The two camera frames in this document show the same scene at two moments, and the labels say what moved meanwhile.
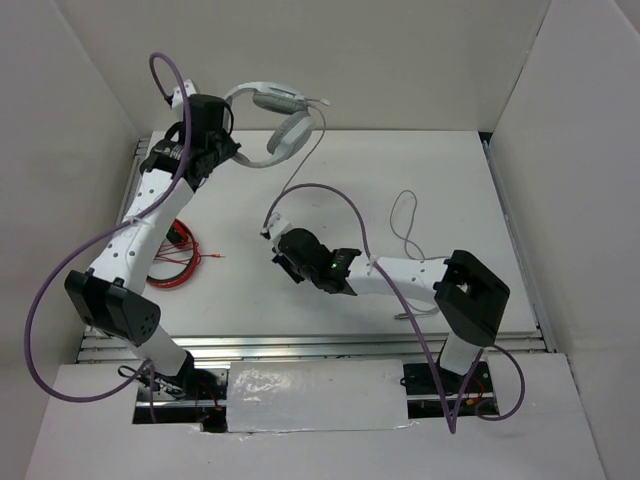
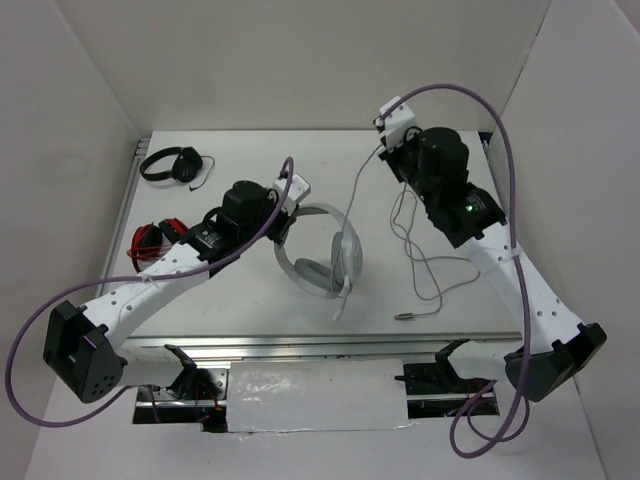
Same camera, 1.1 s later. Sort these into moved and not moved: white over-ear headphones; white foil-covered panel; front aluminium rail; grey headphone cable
Moved: white over-ear headphones; grey headphone cable
Not moved: front aluminium rail; white foil-covered panel
